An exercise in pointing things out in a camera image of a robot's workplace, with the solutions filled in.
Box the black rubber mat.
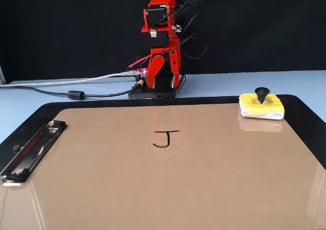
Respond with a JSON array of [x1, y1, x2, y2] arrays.
[[0, 94, 326, 182]]

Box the controller board with LED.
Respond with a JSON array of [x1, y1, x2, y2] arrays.
[[131, 67, 149, 88]]

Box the black servo wire bundle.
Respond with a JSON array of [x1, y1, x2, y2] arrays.
[[150, 0, 212, 60]]

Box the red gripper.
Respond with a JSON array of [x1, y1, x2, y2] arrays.
[[147, 33, 182, 90]]

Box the silver braided USB cable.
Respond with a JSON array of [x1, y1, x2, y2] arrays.
[[0, 72, 138, 89]]

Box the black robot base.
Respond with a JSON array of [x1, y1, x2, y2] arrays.
[[128, 67, 180, 100]]

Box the silver metal clipboard clip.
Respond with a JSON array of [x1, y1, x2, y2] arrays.
[[0, 120, 68, 187]]

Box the black backdrop cloth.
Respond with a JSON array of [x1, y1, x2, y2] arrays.
[[0, 0, 326, 84]]

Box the yellow white sponge black knob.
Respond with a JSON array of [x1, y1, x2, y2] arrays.
[[238, 87, 285, 121]]

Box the black power cable with ferrite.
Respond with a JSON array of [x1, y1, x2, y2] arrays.
[[15, 82, 143, 101]]

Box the brown glossy clipboard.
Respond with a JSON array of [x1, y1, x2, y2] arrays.
[[0, 103, 326, 230]]

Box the red wire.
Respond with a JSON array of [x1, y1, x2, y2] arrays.
[[128, 53, 153, 69]]

